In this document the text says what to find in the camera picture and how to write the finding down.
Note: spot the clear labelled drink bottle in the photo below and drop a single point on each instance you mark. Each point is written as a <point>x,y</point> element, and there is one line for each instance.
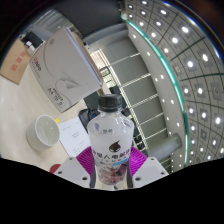
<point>110,140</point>

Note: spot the large white cardboard box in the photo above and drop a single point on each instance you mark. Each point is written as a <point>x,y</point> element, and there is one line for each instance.
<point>63,70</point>

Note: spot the ceiling lights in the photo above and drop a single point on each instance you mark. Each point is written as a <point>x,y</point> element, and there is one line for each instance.
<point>190,63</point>

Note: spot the white cup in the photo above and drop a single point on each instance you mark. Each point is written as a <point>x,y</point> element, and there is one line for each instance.
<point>43,131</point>

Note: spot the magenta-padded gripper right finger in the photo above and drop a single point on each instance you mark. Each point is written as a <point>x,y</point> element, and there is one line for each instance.
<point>148,168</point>

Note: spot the black desk phone unit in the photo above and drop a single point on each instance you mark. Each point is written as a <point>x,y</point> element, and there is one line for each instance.
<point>84,120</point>

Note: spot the flat brown cardboard sheet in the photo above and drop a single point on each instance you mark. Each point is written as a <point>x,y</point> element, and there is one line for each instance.
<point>15,63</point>

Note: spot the white printed paper sheet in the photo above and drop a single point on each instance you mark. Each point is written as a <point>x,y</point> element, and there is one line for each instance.
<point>75,136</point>

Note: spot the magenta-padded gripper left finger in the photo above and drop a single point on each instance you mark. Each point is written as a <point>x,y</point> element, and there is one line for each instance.
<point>70,170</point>

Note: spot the black power adapter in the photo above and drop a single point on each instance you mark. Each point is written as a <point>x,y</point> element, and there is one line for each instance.
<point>33,38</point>

